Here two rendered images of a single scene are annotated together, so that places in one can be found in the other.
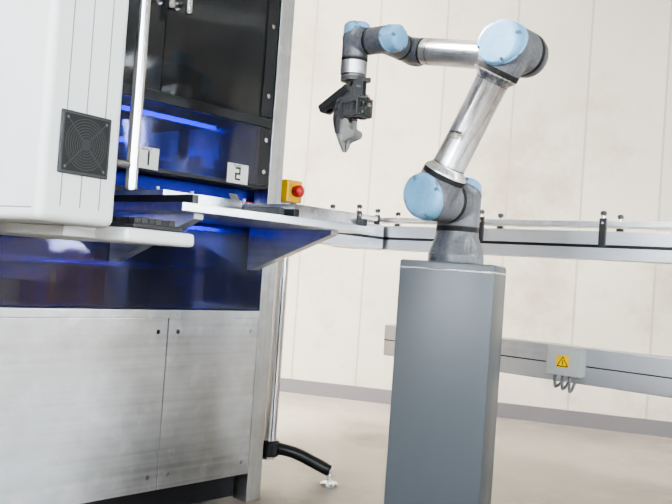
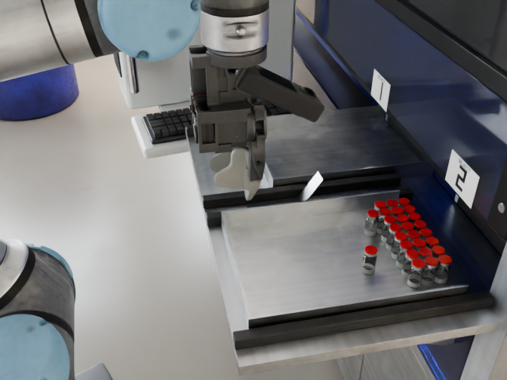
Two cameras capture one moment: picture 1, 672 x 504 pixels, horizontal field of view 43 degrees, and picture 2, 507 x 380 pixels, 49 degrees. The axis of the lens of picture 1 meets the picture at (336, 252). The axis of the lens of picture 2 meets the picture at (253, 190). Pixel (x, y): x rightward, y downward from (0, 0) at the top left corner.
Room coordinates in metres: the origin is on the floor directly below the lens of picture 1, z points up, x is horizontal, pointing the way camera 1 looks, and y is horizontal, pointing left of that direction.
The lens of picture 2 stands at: (2.80, -0.49, 1.52)
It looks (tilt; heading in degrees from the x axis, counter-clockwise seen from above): 35 degrees down; 127
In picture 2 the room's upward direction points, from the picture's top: straight up
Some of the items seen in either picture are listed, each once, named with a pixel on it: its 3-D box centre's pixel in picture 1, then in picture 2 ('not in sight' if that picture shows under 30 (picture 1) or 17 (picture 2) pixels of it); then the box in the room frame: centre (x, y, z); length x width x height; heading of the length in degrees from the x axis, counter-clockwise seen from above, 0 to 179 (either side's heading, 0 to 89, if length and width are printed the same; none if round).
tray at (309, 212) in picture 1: (282, 214); (333, 253); (2.48, 0.16, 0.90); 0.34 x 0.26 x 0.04; 48
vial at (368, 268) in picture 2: not in sight; (369, 260); (2.54, 0.17, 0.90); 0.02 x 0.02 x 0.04
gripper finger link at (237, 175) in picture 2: (353, 136); (236, 177); (2.43, -0.03, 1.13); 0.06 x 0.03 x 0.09; 49
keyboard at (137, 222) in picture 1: (94, 222); (219, 116); (1.91, 0.54, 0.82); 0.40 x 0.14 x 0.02; 57
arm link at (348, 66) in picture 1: (354, 70); (235, 28); (2.42, -0.02, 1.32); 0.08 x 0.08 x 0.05
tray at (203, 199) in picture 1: (162, 202); (334, 145); (2.30, 0.47, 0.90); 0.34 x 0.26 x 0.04; 49
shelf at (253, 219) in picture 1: (227, 218); (327, 203); (2.38, 0.31, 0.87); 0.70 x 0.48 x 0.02; 139
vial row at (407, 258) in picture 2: not in sight; (396, 241); (2.55, 0.24, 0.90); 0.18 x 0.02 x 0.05; 138
